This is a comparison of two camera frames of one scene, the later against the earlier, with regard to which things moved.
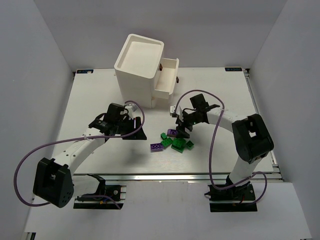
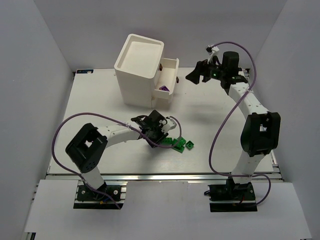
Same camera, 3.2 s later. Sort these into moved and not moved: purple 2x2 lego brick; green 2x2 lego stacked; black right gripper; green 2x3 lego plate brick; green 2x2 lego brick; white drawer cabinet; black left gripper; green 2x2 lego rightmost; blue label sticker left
Moved: black right gripper; black left gripper; purple 2x2 lego brick
Not moved: green 2x2 lego brick; blue label sticker left; white drawer cabinet; green 2x3 lego plate brick; green 2x2 lego stacked; green 2x2 lego rightmost
